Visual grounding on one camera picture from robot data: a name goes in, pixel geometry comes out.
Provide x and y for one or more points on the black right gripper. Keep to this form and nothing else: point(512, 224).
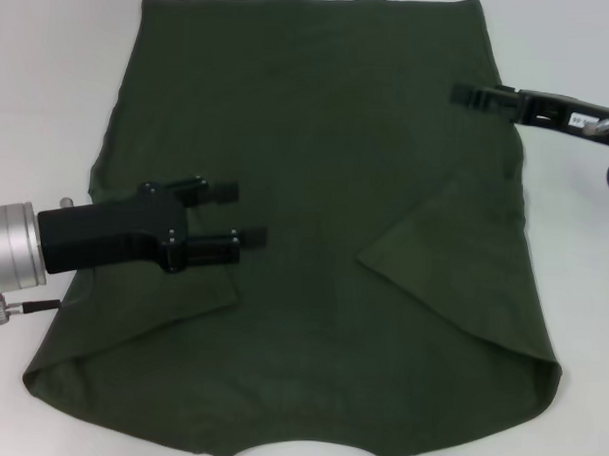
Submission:
point(554, 111)

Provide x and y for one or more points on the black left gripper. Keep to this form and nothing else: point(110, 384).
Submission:
point(104, 233)

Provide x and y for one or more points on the dark green shirt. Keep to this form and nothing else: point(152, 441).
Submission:
point(312, 138)

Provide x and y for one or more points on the small silver left wrist knob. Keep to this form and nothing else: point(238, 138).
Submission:
point(65, 203)

